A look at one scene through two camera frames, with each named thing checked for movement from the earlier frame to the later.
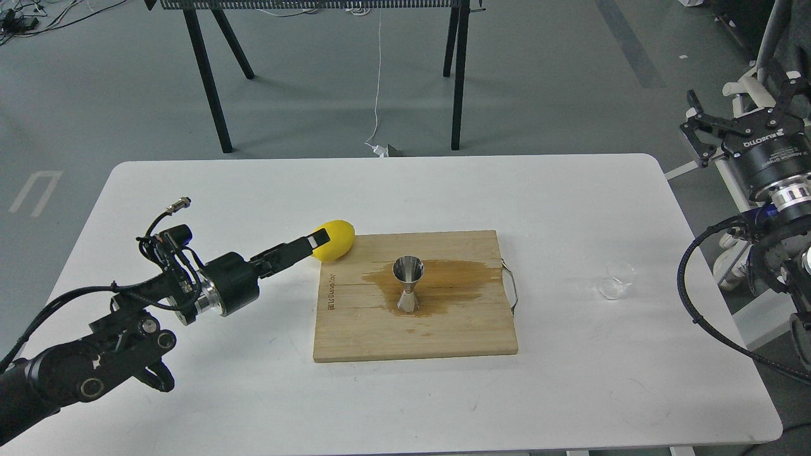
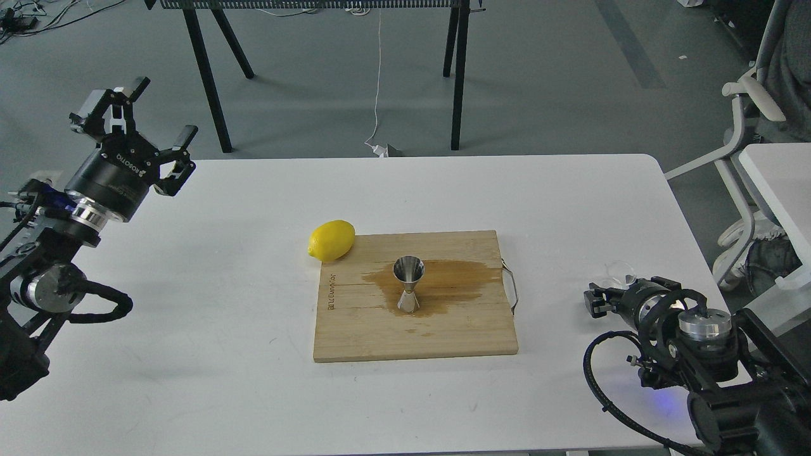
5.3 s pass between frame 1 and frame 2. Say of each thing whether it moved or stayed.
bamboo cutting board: stayed
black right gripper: moved
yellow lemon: stayed
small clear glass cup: stayed
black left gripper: moved
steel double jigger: stayed
